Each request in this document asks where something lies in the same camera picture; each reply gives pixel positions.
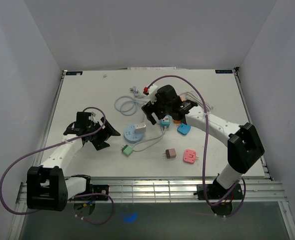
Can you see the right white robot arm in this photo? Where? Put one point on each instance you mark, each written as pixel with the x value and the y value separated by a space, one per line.
pixel 244 146

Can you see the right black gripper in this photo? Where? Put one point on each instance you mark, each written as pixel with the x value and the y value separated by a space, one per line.
pixel 150 108

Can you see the orange power strip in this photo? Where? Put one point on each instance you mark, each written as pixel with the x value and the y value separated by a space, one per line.
pixel 177 122

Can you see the white charger plug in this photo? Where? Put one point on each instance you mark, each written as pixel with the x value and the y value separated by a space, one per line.
pixel 140 128

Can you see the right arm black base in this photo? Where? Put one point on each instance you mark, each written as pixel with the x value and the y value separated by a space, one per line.
pixel 216 192

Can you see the round light blue power strip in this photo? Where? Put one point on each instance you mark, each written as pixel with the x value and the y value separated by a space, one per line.
pixel 130 135

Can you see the pink flat plug adapter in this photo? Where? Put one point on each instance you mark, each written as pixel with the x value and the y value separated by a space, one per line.
pixel 190 156

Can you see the blue flat plug adapter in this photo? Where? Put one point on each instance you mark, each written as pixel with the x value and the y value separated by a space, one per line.
pixel 183 129

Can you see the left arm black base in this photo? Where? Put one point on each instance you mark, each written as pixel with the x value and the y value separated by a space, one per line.
pixel 94 189

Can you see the brown charger plug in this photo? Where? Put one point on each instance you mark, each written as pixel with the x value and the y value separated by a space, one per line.
pixel 170 153

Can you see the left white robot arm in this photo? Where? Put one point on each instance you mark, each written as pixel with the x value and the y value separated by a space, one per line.
pixel 47 186

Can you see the green charger plug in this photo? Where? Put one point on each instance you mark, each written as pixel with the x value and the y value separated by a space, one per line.
pixel 127 150

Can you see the aluminium table frame rail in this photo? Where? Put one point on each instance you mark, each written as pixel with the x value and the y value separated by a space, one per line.
pixel 146 175

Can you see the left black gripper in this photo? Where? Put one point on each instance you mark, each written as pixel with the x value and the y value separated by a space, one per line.
pixel 100 143

